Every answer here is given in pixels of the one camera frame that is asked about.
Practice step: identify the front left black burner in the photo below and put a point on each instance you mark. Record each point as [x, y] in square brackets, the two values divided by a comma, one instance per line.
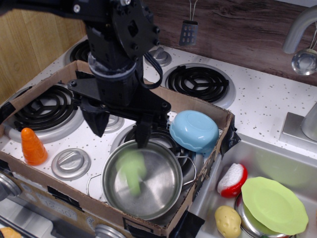
[52, 116]

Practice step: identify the brown cardboard fence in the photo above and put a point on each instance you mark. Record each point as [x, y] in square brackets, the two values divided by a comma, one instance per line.
[45, 206]

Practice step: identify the hanging slotted metal spatula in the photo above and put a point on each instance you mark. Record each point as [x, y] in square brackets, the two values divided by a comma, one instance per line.
[189, 30]

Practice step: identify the green toy broccoli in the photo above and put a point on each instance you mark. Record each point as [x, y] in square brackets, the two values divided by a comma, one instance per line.
[131, 168]

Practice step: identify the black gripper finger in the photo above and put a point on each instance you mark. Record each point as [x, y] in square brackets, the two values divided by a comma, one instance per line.
[144, 128]
[96, 115]

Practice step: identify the silver knob back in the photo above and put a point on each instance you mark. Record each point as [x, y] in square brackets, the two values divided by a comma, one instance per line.
[161, 56]

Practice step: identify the steel bowl in sink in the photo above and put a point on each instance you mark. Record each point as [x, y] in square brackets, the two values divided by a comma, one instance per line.
[251, 226]

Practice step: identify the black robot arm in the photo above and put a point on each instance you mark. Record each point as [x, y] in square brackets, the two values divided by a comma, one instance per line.
[120, 35]

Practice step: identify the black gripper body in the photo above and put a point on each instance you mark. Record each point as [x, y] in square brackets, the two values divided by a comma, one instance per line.
[123, 94]

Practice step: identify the hanging silver ladle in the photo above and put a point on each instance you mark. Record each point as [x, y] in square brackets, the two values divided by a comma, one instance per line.
[304, 62]

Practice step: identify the orange toy carrot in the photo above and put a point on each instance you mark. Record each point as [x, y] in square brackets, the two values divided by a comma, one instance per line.
[33, 149]

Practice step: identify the silver faucet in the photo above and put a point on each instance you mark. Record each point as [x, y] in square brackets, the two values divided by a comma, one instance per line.
[300, 131]

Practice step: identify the back right black burner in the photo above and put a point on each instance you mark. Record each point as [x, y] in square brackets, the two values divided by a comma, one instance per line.
[201, 81]

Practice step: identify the silver knob centre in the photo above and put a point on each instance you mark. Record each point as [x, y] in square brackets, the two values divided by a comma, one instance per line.
[114, 124]

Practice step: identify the green plastic plate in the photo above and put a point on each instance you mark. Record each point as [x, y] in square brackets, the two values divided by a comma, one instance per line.
[275, 206]

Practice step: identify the silver knob front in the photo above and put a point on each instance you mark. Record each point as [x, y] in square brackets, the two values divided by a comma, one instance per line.
[70, 164]

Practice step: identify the silver oven knob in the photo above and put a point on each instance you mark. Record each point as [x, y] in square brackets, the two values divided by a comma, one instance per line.
[8, 188]
[104, 231]

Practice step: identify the front right black burner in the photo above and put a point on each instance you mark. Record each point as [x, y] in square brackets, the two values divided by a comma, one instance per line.
[161, 138]

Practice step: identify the orange toy bottom corner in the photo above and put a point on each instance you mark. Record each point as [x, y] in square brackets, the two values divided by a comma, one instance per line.
[8, 232]

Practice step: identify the yellow toy potato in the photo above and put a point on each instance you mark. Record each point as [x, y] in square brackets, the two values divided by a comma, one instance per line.
[228, 221]

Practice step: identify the light blue plastic bowl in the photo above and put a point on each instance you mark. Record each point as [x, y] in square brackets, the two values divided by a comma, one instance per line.
[194, 131]

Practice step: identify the red white toy food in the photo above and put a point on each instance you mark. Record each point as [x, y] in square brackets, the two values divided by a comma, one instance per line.
[231, 183]

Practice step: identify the silver oven knob left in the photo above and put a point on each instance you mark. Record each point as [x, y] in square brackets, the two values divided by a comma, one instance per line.
[8, 188]

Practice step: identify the silver oven knob bottom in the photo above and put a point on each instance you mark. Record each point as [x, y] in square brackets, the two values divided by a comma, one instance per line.
[104, 231]

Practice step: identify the stainless steel pot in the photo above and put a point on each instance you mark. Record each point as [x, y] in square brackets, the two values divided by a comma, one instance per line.
[147, 182]

